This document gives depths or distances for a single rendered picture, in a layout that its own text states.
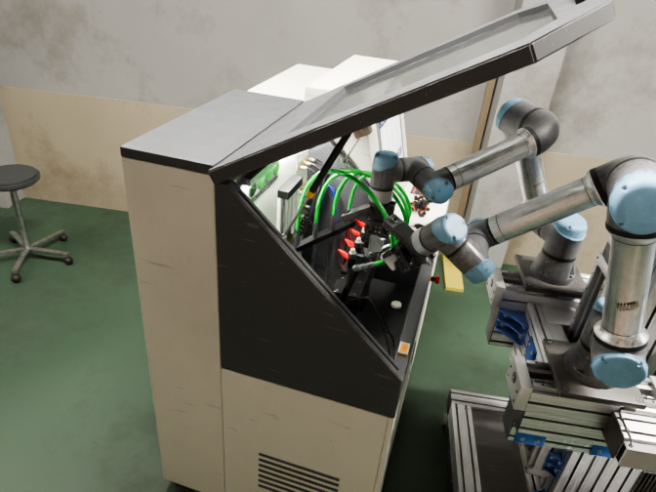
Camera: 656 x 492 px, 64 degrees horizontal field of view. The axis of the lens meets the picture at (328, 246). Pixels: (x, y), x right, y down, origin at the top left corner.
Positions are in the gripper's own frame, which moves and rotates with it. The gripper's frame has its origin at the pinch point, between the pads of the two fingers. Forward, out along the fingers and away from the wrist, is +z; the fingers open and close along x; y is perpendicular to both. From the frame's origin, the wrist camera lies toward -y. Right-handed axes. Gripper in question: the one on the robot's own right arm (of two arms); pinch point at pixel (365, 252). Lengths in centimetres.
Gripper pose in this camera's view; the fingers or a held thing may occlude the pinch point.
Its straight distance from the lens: 174.5
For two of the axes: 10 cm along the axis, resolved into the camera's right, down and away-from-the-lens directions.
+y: 9.5, 2.2, -2.2
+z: -0.8, 8.5, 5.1
